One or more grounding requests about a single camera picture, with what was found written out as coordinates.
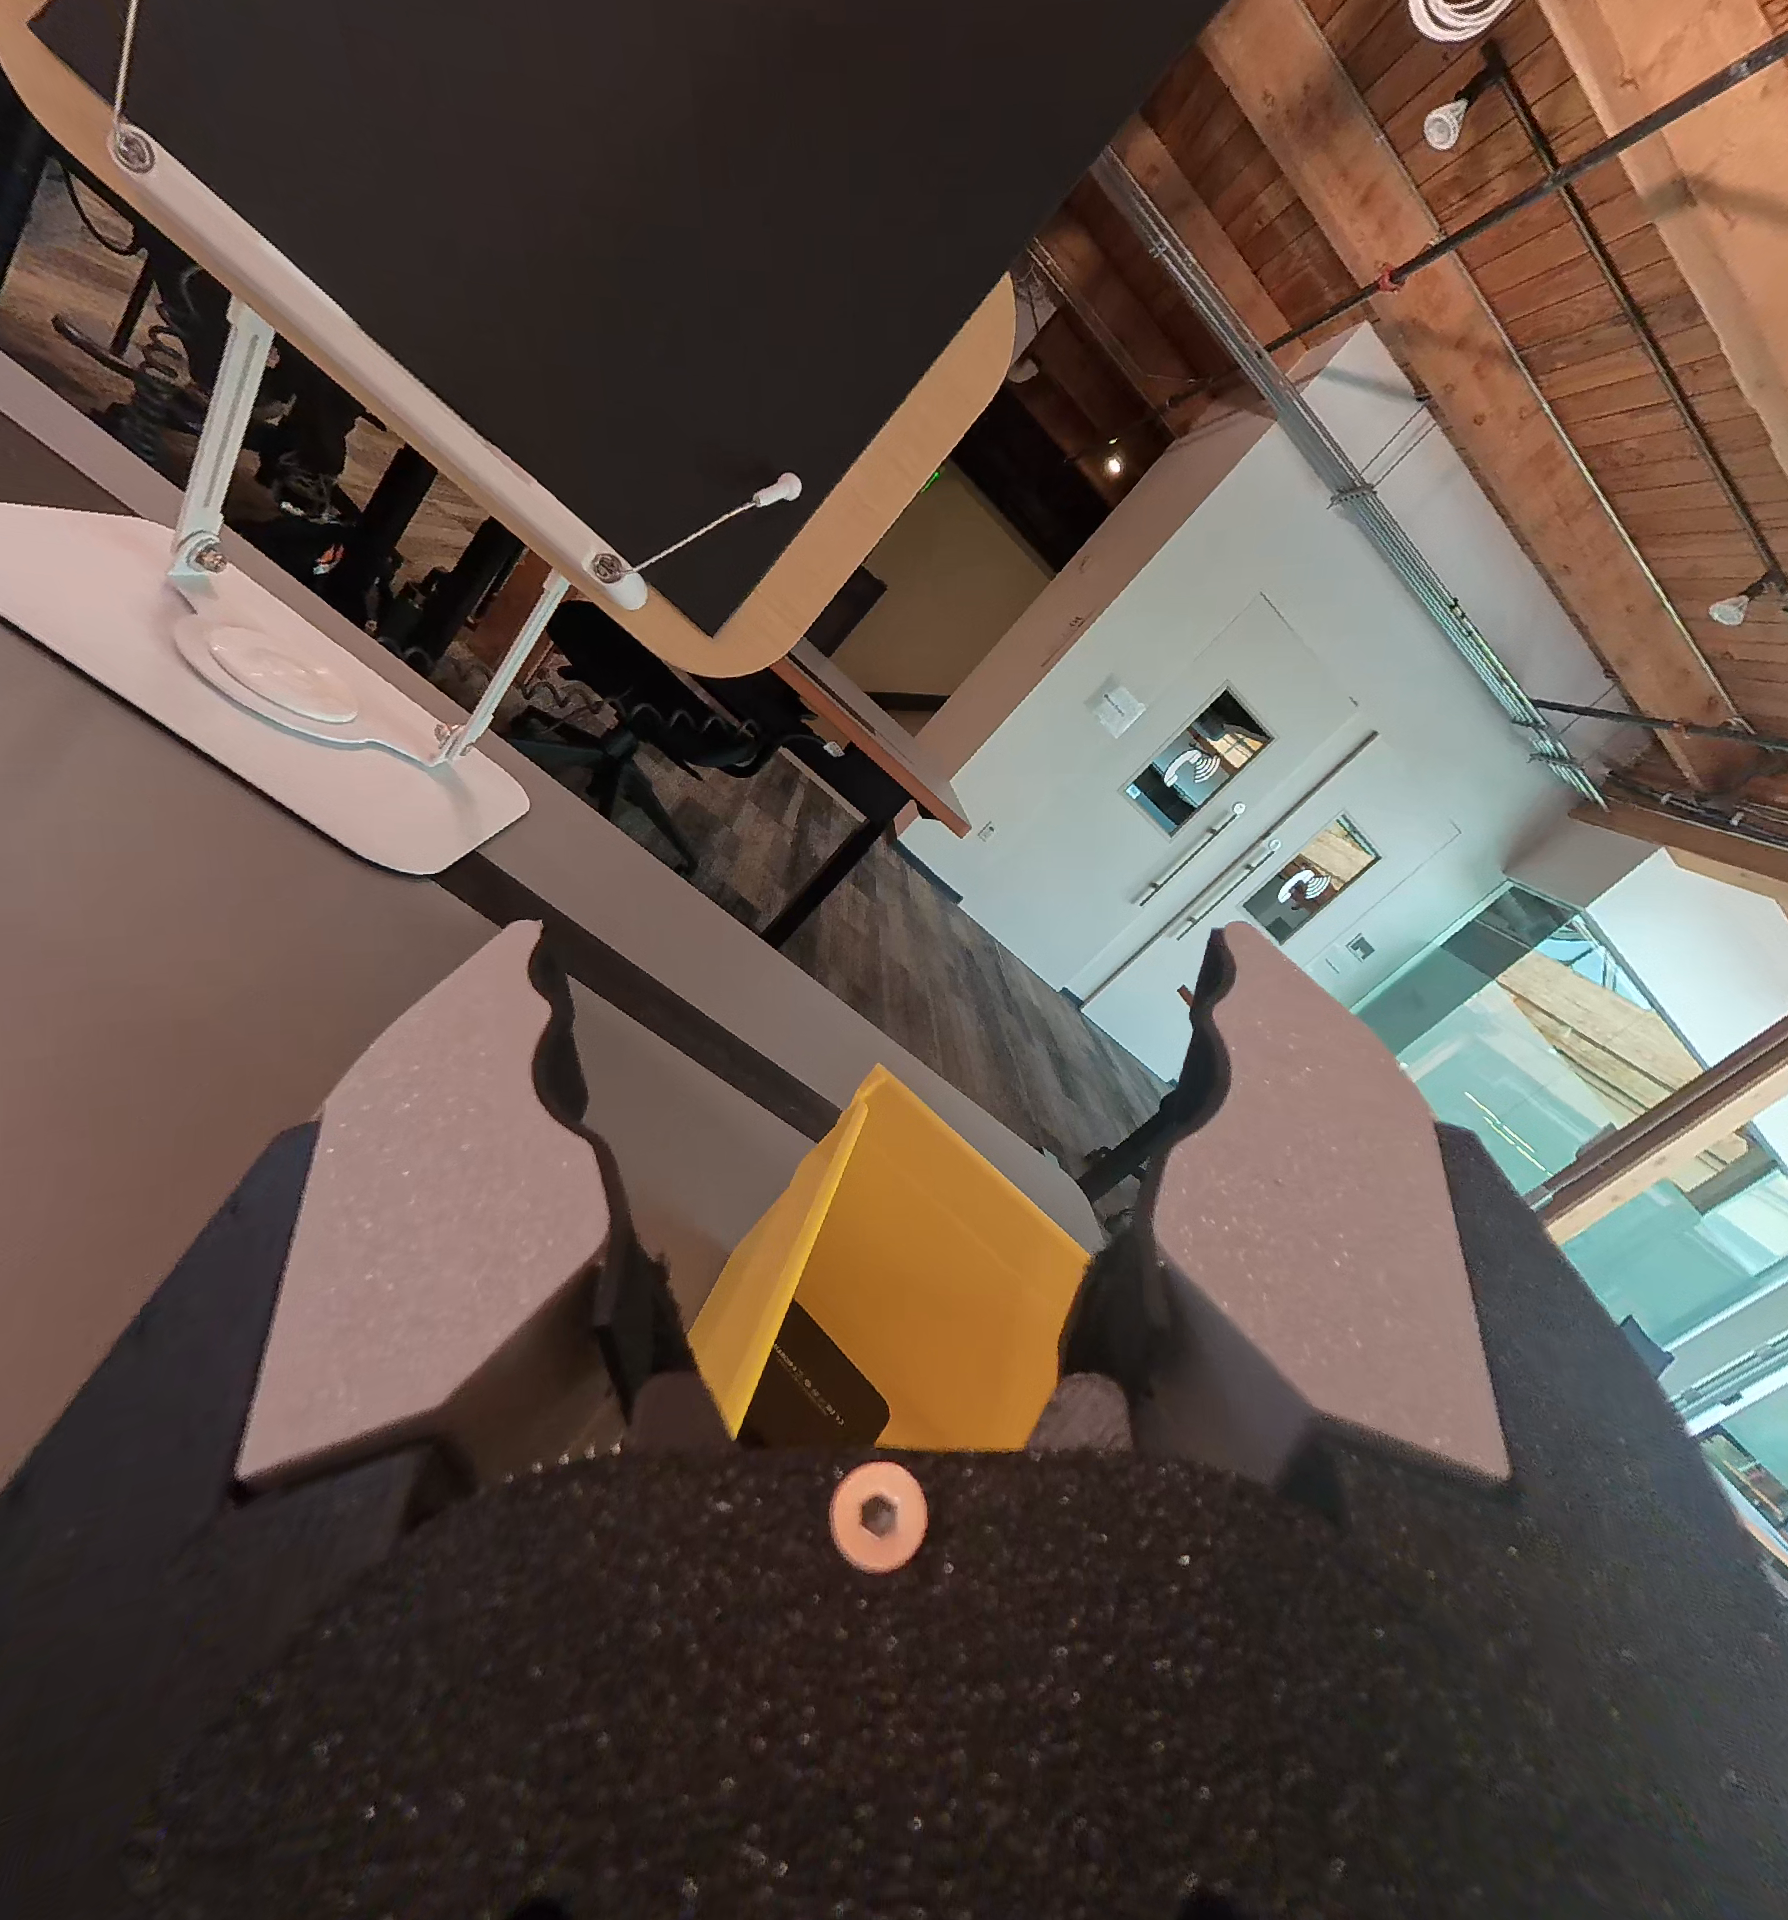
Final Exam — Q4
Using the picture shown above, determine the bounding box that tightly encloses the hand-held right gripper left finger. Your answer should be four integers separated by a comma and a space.
230, 923, 693, 1498

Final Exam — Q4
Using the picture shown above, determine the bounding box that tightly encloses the black board on white stand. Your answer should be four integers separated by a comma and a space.
0, 0, 1019, 876

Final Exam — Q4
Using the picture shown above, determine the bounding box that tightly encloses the black office chair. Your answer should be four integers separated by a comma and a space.
501, 596, 809, 876

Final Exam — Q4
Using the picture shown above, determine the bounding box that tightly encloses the black USB hub with cable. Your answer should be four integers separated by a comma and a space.
736, 1299, 897, 1453

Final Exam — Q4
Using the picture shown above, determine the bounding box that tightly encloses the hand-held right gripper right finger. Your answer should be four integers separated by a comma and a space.
1058, 920, 1515, 1501

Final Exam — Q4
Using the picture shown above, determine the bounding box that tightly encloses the yellow plastic bin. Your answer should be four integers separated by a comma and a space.
689, 1064, 1100, 1453

